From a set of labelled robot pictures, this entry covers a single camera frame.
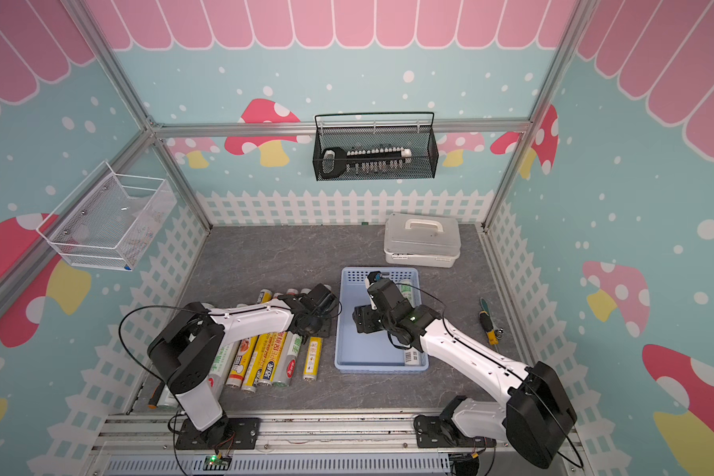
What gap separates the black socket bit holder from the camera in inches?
35.0

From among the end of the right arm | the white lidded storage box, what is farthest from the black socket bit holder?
the end of the right arm

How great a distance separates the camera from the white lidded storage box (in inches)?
40.4

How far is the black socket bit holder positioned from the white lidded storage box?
240 mm
